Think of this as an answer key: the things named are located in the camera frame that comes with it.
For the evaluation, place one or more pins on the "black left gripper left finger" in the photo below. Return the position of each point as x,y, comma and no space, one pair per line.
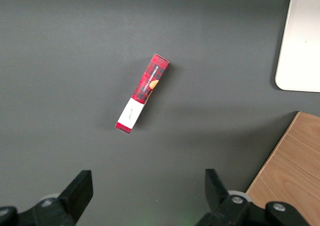
75,198

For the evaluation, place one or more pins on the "red plaid cookie box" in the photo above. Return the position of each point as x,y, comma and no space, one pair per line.
150,78

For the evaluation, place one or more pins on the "wooden drawer cabinet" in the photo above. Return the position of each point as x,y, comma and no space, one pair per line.
292,173

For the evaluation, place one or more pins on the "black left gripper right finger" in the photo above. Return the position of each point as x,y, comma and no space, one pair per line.
217,201

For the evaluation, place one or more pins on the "beige rectangular tray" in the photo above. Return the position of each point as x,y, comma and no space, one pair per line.
302,48

